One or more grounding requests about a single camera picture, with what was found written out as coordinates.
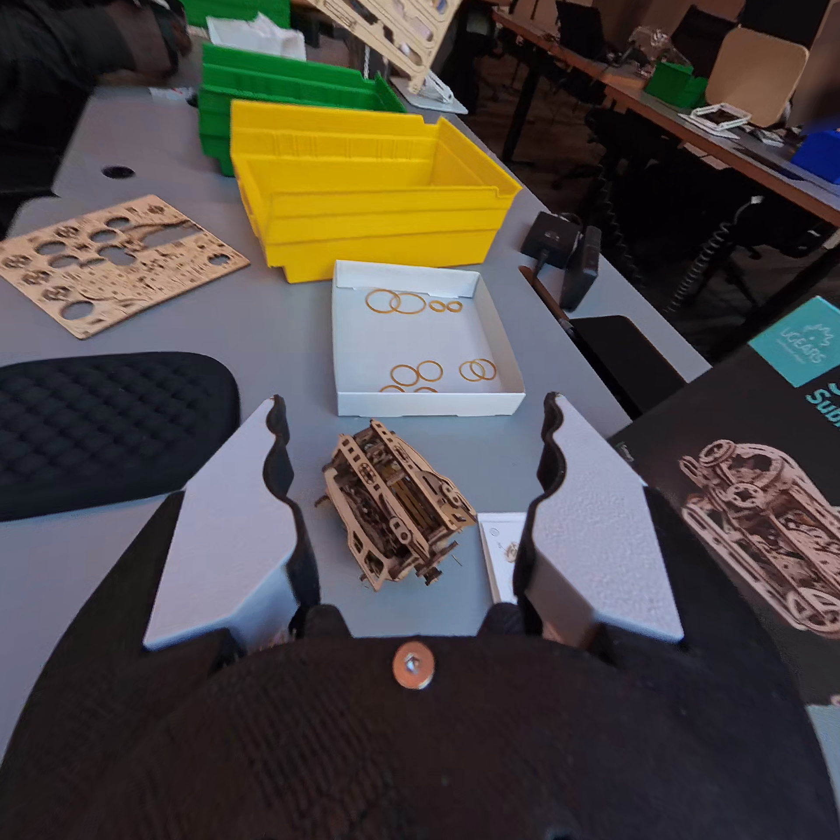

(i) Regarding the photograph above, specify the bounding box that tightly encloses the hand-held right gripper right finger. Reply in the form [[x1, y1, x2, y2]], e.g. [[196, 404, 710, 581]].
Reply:
[[512, 391, 685, 651]]

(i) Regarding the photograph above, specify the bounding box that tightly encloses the white cardboard tray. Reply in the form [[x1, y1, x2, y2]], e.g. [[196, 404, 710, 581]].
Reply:
[[331, 259, 527, 418]]

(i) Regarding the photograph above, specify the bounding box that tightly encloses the white crumpled paper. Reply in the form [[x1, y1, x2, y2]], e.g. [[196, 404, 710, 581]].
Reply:
[[206, 13, 308, 63]]

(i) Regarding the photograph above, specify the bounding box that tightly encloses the black quilted wrist rest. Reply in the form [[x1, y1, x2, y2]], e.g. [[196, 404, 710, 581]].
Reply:
[[0, 352, 240, 524]]

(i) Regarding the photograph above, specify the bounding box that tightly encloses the yellow plastic bin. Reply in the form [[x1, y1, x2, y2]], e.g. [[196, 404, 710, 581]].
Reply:
[[244, 223, 501, 284], [236, 197, 509, 249], [230, 100, 524, 221]]

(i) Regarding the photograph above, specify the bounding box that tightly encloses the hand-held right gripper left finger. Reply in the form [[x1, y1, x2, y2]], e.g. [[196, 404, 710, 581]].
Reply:
[[143, 394, 322, 652]]

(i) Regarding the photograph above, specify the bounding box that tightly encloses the brown wooden rod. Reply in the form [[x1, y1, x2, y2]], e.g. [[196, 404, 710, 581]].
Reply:
[[518, 264, 575, 332]]

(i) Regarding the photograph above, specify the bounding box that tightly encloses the black rectangular power block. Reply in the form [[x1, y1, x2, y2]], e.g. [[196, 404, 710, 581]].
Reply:
[[559, 225, 602, 312]]

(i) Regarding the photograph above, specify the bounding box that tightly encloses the background wooden table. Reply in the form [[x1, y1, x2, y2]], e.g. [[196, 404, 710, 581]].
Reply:
[[491, 5, 647, 89], [600, 79, 840, 227]]

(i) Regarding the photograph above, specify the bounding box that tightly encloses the beige rounded panel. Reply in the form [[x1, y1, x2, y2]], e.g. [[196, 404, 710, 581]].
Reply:
[[705, 26, 809, 129]]

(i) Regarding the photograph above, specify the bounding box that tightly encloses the plywood sheet with round holes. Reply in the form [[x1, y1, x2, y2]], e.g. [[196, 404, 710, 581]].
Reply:
[[0, 194, 252, 341]]

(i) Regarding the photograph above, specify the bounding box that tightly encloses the black model kit box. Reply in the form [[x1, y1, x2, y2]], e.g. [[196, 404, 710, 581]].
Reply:
[[607, 295, 840, 710]]

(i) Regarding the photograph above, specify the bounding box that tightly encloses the black coiled cable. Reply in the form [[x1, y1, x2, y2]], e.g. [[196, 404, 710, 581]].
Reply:
[[679, 220, 739, 315]]

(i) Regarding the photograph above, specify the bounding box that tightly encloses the small green background bin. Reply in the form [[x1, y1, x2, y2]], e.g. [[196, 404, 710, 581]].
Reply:
[[643, 61, 710, 110]]

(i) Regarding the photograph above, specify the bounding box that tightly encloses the blue plastic bin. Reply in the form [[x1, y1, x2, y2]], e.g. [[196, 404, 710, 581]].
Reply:
[[791, 128, 840, 185]]

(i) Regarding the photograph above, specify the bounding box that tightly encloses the white frame stand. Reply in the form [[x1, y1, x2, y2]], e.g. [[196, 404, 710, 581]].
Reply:
[[679, 104, 752, 137]]

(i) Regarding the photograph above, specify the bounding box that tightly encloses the white instruction booklet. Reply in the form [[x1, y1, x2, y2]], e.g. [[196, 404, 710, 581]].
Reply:
[[478, 512, 534, 605]]

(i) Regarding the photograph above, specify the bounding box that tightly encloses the group of tan rubber bands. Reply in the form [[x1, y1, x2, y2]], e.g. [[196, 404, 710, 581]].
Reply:
[[364, 287, 500, 395]]

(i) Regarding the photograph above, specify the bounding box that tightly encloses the partly built wooden model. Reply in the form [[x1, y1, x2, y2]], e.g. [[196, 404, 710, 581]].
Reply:
[[315, 419, 479, 592]]

